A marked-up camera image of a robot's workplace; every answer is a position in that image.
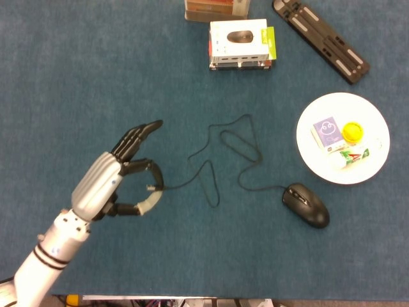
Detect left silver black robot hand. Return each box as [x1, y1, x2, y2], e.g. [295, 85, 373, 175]
[70, 120, 165, 222]

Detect black mouse cable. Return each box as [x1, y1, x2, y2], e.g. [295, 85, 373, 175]
[146, 114, 290, 208]

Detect white mouse packaging box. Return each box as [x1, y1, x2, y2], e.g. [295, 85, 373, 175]
[209, 18, 270, 64]

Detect black computer mouse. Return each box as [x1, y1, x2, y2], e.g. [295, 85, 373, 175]
[281, 182, 330, 229]

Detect blue felt table cloth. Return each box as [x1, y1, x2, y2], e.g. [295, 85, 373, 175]
[0, 0, 409, 300]

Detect palace print box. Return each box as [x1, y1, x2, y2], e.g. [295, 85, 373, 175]
[184, 0, 250, 22]

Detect blue white card box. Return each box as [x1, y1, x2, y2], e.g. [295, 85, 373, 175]
[310, 116, 349, 154]

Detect white round plate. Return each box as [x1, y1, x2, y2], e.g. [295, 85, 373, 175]
[296, 92, 391, 185]

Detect white green drink bottle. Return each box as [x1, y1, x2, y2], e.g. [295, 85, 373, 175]
[332, 139, 384, 170]

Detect black folding laptop stand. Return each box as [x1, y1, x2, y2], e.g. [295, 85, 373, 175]
[272, 0, 371, 85]

